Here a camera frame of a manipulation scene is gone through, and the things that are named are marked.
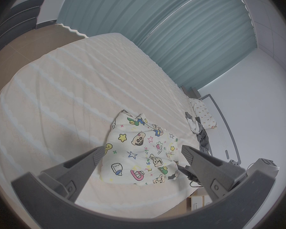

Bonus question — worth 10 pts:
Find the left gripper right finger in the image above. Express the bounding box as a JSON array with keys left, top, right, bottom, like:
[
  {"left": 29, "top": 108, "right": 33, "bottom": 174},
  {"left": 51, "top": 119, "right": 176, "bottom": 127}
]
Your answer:
[{"left": 181, "top": 145, "right": 246, "bottom": 201}]

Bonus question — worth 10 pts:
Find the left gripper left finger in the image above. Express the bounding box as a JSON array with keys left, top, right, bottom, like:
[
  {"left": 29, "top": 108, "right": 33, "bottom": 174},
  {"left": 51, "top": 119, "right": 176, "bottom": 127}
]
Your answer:
[{"left": 39, "top": 146, "right": 106, "bottom": 204}]

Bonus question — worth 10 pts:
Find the white printed pyjama top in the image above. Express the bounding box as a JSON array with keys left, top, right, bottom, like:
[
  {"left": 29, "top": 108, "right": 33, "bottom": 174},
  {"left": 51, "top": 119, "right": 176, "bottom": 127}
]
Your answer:
[{"left": 100, "top": 109, "right": 179, "bottom": 185}]

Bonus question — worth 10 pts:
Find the bed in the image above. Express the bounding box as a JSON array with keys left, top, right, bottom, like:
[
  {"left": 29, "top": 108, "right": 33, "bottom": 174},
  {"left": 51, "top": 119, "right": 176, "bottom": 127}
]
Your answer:
[{"left": 0, "top": 32, "right": 241, "bottom": 219}]

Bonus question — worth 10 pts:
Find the grey and white bedside table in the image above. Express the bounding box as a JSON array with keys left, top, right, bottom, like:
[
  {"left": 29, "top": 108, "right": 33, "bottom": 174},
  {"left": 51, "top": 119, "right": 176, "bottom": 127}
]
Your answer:
[
  {"left": 186, "top": 191, "right": 215, "bottom": 212},
  {"left": 180, "top": 86, "right": 201, "bottom": 99}
]

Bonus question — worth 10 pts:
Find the dark grey garment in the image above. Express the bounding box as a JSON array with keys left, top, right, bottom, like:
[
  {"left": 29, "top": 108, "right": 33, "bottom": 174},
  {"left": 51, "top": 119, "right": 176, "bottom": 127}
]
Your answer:
[{"left": 200, "top": 140, "right": 211, "bottom": 155}]

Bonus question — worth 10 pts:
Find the black garment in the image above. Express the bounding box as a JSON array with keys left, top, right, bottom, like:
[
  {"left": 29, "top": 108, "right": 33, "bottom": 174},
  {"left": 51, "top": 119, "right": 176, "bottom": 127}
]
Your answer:
[{"left": 196, "top": 121, "right": 209, "bottom": 144}]

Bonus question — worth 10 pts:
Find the white garment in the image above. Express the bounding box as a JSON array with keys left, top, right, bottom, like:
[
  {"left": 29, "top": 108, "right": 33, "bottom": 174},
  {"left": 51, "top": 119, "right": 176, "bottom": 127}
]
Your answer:
[{"left": 187, "top": 118, "right": 199, "bottom": 133}]

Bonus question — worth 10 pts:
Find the white printed pillow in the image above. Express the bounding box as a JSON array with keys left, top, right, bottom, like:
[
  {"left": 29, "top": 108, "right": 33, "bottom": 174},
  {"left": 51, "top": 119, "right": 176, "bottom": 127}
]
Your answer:
[{"left": 189, "top": 98, "right": 218, "bottom": 129}]

